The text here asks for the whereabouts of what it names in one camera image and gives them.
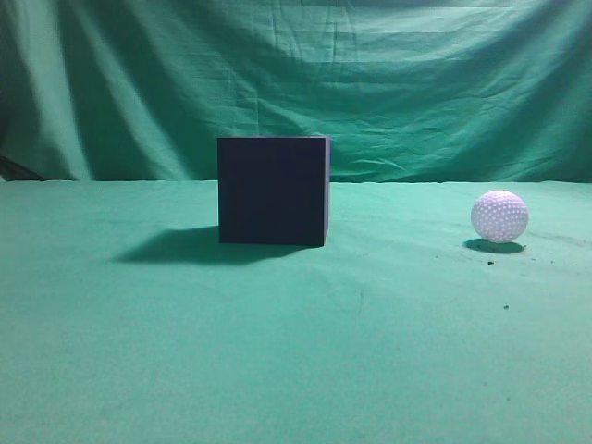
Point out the dark blue cube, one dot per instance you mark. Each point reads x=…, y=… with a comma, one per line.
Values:
x=273, y=190

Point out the white dimpled golf ball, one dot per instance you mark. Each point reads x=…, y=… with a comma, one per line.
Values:
x=499, y=216

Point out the green backdrop cloth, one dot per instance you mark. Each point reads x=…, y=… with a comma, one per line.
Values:
x=406, y=90

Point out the green table cloth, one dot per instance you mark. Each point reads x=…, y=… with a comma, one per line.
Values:
x=125, y=320

